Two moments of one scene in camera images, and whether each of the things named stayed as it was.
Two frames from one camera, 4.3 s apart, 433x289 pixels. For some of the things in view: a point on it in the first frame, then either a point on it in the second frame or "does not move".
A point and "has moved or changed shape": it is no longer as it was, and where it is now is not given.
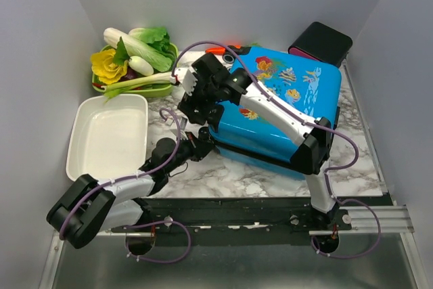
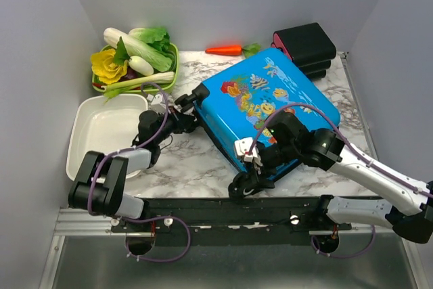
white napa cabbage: (134, 47) does not move
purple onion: (130, 74) does not move
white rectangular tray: (107, 140) does not move
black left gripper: (199, 149) to (180, 120)
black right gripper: (188, 103) to (265, 167)
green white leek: (112, 89) does not move
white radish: (140, 66) does not move
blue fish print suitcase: (310, 86) has moved or changed shape
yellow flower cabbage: (104, 68) does not move
